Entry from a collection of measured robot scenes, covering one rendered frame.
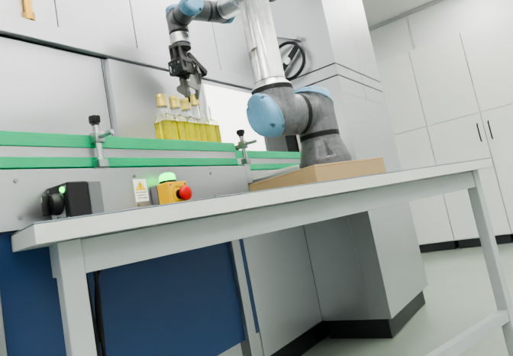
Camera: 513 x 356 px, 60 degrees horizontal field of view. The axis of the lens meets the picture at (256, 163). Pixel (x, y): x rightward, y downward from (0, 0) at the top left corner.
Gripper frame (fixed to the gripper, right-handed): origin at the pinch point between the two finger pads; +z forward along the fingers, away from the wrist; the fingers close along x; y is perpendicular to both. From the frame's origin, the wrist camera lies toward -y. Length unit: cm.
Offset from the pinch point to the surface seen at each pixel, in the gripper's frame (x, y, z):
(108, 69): -12.1, 27.1, -10.5
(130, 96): -11.7, 19.7, -1.8
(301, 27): 8, -88, -48
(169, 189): 23, 42, 37
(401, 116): -26, -363, -30
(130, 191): 16, 49, 36
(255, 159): 3.9, -26.4, 24.5
